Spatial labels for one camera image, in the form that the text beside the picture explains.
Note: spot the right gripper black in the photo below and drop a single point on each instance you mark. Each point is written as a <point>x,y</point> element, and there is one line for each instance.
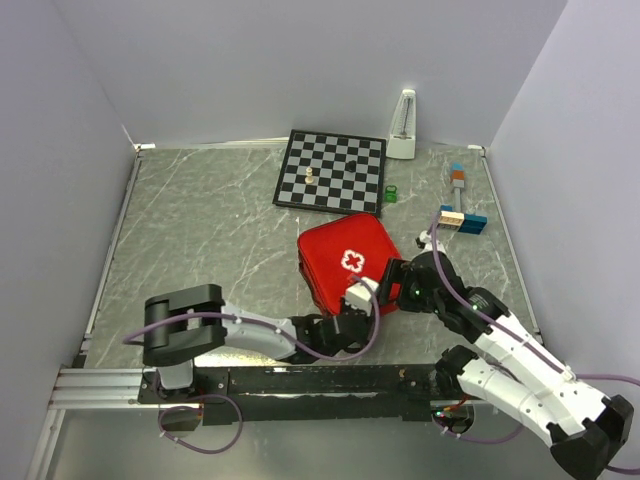
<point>401,272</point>

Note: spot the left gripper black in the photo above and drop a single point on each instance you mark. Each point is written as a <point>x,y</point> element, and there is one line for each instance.
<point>368,318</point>

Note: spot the black red medicine kit case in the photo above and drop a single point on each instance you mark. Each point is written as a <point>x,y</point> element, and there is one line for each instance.
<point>330,254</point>

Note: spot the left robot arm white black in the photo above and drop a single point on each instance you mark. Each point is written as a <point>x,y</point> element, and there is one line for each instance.
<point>182,325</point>

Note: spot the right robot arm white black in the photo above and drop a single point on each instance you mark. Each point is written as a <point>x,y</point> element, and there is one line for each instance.
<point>502,364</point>

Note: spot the blue white brick block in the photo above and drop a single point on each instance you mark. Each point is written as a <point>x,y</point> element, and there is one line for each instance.
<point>461,222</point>

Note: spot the blue orange grey brick stick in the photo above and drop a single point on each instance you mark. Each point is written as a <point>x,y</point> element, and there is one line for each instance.
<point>457,183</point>

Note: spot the white metronome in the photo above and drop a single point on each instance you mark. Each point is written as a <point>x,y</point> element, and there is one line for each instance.
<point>401,143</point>

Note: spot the black white chessboard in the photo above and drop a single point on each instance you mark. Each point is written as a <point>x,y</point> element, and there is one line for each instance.
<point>335,190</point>

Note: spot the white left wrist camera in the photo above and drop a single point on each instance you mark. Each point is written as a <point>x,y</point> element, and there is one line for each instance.
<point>360,293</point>

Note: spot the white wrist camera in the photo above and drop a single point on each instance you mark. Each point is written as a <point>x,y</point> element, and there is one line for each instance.
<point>425,243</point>
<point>360,293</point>

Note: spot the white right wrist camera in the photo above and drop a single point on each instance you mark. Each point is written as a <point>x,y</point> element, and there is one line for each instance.
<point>425,243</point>

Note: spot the aluminium rail frame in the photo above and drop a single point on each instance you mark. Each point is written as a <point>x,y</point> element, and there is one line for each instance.
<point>96,389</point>

